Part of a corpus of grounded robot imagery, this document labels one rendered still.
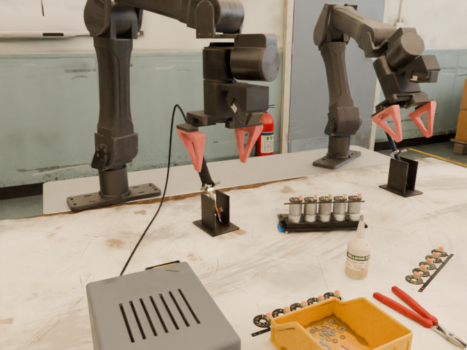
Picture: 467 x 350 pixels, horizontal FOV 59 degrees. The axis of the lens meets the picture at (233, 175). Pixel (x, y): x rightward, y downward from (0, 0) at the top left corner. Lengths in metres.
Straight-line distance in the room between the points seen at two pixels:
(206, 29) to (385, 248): 0.47
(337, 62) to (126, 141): 0.65
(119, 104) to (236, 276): 0.43
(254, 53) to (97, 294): 0.40
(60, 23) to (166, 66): 0.78
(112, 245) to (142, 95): 2.60
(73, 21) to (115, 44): 2.36
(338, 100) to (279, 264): 0.65
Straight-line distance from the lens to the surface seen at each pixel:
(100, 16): 0.85
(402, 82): 1.02
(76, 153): 3.33
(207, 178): 0.79
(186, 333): 0.40
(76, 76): 3.24
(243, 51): 0.66
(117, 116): 0.88
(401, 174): 1.04
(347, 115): 1.22
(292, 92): 3.75
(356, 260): 0.65
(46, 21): 3.20
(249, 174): 1.11
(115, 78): 0.87
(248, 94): 0.63
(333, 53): 1.27
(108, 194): 0.95
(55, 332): 0.59
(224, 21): 0.69
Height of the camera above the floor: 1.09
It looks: 18 degrees down
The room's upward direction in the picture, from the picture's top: straight up
